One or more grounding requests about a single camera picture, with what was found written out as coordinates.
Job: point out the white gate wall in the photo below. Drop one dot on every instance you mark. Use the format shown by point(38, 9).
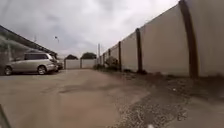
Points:
point(76, 63)

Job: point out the pale wall with dark pillars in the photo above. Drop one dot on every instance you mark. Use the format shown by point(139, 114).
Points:
point(163, 43)

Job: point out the dark vehicle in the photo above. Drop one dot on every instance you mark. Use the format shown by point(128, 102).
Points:
point(60, 64)

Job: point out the grey gravel strip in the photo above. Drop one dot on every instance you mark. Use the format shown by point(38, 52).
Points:
point(156, 106)

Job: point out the street lamp pole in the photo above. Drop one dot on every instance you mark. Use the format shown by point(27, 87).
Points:
point(58, 39)

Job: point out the bush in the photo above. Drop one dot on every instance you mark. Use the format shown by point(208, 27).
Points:
point(111, 62)

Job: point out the silver car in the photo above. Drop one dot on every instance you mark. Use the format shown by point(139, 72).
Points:
point(30, 63)

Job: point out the brown dirt road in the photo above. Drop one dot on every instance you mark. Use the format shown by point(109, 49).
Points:
point(76, 96)

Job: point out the building with dark roof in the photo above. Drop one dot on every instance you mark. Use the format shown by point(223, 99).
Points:
point(13, 46)

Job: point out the tree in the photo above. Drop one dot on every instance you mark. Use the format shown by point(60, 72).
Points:
point(88, 55)
point(71, 57)

